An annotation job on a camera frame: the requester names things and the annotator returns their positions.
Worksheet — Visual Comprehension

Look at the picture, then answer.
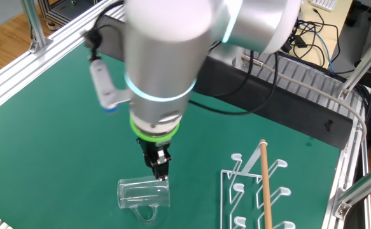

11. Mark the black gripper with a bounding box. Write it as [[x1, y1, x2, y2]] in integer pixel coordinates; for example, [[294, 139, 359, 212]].
[[136, 137, 172, 183]]

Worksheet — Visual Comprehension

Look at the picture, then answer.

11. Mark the clear glass cup with handle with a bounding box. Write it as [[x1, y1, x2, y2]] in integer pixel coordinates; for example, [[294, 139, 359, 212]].
[[117, 171, 171, 225]]

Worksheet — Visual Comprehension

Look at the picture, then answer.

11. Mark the green ringed wrist flange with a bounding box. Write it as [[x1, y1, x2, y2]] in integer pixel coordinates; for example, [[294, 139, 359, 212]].
[[129, 116, 180, 143]]

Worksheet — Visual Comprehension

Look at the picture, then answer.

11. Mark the green table mat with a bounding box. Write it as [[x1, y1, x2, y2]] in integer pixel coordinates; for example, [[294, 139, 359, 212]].
[[0, 41, 342, 229]]

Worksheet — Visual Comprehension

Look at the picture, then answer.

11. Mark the black rubber mat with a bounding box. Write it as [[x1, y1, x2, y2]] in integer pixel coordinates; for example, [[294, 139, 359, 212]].
[[83, 14, 354, 150]]

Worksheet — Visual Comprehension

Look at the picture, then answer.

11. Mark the white keyboard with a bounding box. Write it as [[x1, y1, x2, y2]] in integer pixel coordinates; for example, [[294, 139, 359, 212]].
[[311, 0, 339, 12]]

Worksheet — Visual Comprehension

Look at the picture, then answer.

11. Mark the beige desk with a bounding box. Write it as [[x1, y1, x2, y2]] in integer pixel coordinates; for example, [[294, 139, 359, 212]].
[[296, 0, 354, 69]]

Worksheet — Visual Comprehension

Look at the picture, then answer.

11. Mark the silver wrist camera blue cap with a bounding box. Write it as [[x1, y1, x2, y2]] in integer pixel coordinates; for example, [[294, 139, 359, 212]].
[[88, 59, 132, 115]]

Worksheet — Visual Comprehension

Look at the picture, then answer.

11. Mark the white wire cup rack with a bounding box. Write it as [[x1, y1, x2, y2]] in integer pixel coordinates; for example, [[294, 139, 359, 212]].
[[220, 139, 297, 229]]

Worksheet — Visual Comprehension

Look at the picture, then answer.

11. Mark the grey cable with metal plug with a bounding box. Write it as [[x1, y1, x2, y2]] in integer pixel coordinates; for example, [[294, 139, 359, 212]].
[[241, 53, 368, 146]]

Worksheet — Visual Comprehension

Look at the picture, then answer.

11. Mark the black white striped cabinet frame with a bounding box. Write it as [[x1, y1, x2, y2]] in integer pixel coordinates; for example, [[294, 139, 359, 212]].
[[38, 0, 97, 31]]

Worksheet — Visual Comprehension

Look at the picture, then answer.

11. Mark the aluminium frame post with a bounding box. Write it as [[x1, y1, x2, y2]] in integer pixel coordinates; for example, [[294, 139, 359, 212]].
[[333, 157, 371, 221], [337, 24, 371, 102], [19, 0, 54, 54]]

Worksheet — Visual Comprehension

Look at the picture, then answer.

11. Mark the blue cable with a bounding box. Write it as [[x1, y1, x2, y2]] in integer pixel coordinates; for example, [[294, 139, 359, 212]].
[[299, 22, 335, 73]]

